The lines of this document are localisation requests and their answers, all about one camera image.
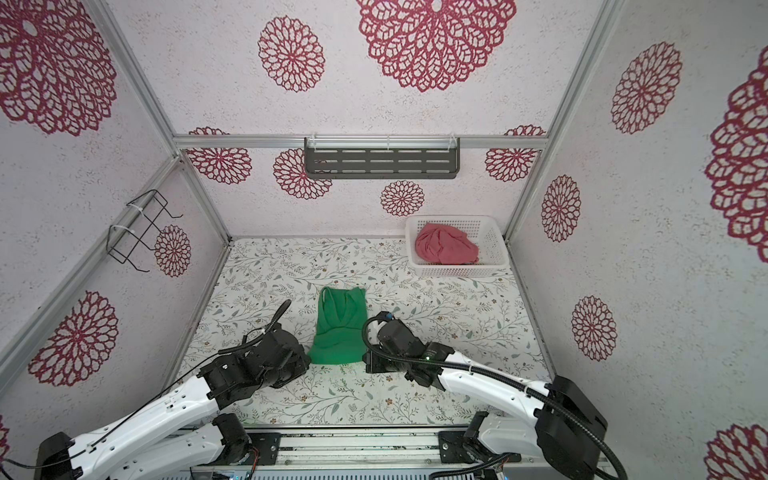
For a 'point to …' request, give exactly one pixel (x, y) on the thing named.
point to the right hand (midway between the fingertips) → (360, 355)
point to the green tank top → (341, 327)
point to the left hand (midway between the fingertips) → (313, 364)
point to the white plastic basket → (482, 231)
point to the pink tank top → (444, 244)
